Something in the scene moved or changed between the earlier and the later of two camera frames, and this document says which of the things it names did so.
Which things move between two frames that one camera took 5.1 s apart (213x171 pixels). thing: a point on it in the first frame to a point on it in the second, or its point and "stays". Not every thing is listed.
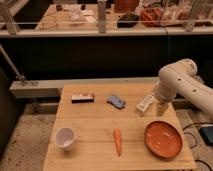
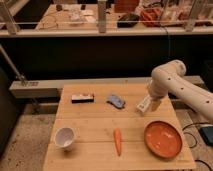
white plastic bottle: (146, 103) stays
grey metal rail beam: (52, 87) stays
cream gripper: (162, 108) to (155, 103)
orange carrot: (117, 140) stays
